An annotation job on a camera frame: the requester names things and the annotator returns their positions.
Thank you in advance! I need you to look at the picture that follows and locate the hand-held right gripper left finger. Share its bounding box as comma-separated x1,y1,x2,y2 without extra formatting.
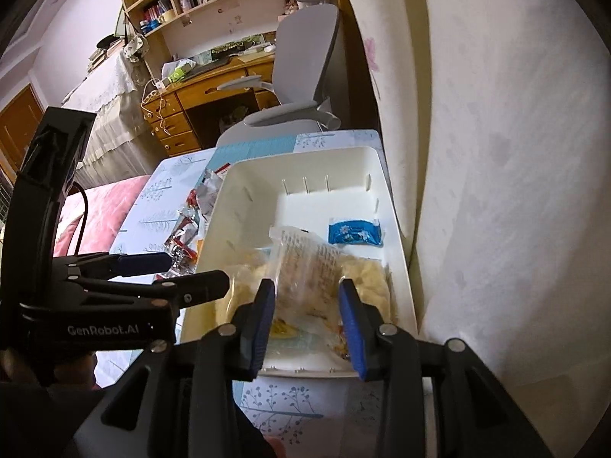
71,279,278,458

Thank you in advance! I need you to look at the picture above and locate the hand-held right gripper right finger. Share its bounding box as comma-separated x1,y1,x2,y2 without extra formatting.
338,277,554,458

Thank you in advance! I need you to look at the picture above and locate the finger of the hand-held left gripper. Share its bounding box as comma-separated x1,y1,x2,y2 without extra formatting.
71,269,231,309
53,250,173,281

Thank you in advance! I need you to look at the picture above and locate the large clear yellow snack packet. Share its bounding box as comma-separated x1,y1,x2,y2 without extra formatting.
215,248,278,330

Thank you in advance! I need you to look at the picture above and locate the clear packet of pale chips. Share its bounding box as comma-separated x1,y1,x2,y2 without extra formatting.
341,255,399,325
267,225,345,318

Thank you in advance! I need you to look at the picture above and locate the red foil snack packet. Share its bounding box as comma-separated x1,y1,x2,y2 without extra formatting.
165,191,211,277

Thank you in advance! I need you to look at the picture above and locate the small blue snack packet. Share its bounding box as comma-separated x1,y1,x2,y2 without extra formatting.
327,218,384,246

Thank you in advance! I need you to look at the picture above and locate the white snack packet red print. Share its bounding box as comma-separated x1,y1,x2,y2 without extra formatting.
193,168,230,216

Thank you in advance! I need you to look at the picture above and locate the white plastic bin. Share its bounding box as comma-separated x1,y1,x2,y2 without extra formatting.
184,147,423,379

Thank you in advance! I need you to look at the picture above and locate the person's left hand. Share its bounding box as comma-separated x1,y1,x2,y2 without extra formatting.
53,351,99,389

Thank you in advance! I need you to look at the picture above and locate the blue and white tablecloth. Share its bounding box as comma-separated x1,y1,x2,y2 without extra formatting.
93,129,435,458

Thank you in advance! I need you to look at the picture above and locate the pink blanket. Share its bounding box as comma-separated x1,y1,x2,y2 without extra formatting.
52,174,154,258

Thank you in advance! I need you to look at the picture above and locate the wooden door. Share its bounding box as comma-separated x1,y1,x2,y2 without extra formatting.
0,83,46,173

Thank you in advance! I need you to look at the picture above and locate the lace-covered piano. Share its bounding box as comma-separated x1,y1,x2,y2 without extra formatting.
62,43,165,187

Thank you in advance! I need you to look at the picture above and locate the trash bin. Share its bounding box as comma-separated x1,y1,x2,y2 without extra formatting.
220,105,251,133

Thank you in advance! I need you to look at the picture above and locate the wooden desk with drawers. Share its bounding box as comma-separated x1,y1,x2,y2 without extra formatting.
141,48,282,158

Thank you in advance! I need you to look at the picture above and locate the stack of books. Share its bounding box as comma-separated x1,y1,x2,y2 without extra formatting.
87,33,126,73

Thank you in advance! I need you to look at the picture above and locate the green tissue packet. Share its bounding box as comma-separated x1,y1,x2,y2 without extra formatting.
167,64,197,84

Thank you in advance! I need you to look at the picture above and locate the patterned fabric bag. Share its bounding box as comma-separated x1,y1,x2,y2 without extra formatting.
123,35,150,64

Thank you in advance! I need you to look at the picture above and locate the white floral curtain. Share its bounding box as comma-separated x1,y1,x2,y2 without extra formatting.
334,0,611,440

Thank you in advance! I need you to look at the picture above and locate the grey office chair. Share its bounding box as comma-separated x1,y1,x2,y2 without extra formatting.
217,0,344,148

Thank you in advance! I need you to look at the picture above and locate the wooden bookshelf hutch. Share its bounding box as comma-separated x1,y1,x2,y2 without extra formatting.
112,0,330,65

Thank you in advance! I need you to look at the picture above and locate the black cable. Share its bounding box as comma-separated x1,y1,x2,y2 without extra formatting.
69,184,90,255

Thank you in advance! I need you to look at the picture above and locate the white charger cable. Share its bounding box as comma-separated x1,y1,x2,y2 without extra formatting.
141,79,175,137

